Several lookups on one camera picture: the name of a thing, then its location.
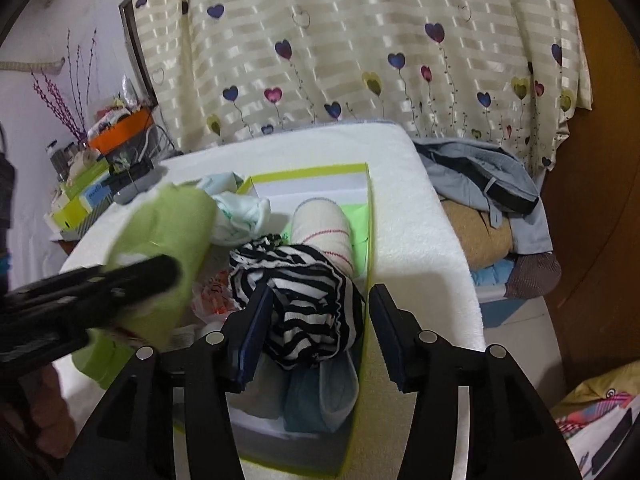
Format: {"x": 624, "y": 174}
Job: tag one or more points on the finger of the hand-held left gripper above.
{"x": 145, "y": 277}

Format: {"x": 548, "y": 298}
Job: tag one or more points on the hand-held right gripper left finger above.
{"x": 252, "y": 340}

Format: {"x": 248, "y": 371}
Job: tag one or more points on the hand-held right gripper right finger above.
{"x": 385, "y": 340}

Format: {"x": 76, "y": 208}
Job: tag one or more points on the pink candy packet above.
{"x": 215, "y": 300}

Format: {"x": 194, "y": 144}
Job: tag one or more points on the black white striped sock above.
{"x": 310, "y": 310}

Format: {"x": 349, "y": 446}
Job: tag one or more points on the pale blue sock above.
{"x": 342, "y": 390}

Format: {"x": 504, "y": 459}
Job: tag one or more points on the mint sock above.
{"x": 240, "y": 220}

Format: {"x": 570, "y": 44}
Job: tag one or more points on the person's left hand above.
{"x": 50, "y": 410}

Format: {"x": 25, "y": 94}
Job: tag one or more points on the blue tissue box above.
{"x": 97, "y": 195}

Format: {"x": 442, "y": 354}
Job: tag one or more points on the black grey headset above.
{"x": 135, "y": 182}

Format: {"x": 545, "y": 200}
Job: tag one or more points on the lime green file box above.
{"x": 70, "y": 217}

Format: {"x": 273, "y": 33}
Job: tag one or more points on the flat green box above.
{"x": 87, "y": 180}

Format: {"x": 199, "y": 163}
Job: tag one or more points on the tan cushion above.
{"x": 475, "y": 240}

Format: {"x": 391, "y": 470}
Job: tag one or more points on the black bag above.
{"x": 6, "y": 185}

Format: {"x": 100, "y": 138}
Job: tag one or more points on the brown checked cloth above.
{"x": 535, "y": 275}

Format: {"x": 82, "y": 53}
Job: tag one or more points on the orange tray with clutter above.
{"x": 120, "y": 105}

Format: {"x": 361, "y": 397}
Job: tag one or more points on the decorative dried branches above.
{"x": 60, "y": 105}

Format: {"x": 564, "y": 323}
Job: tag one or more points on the colourful printed blanket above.
{"x": 600, "y": 410}

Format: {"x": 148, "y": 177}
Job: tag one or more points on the wooden wardrobe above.
{"x": 600, "y": 210}

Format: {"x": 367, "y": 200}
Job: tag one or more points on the heart print curtain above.
{"x": 350, "y": 35}

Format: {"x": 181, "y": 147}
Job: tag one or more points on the window frame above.
{"x": 132, "y": 35}

